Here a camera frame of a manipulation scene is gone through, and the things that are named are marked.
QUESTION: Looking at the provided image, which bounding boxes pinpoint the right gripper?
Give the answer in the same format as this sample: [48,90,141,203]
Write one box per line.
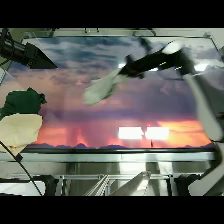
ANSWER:
[118,54,146,80]

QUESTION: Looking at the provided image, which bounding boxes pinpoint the dark green garment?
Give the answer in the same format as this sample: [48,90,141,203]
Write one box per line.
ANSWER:
[0,87,48,122]

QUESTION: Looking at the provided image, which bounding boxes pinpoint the cream garment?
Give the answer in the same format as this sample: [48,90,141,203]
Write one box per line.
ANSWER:
[0,113,44,155]

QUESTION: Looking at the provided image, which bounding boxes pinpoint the black cable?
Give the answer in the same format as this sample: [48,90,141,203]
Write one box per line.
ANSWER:
[0,139,44,197]

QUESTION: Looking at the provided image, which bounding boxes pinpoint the grey garment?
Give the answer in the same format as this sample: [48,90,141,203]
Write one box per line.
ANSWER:
[82,67,135,106]

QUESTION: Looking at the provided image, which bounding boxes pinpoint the silver frame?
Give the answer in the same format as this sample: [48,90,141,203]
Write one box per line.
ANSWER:
[0,150,221,197]

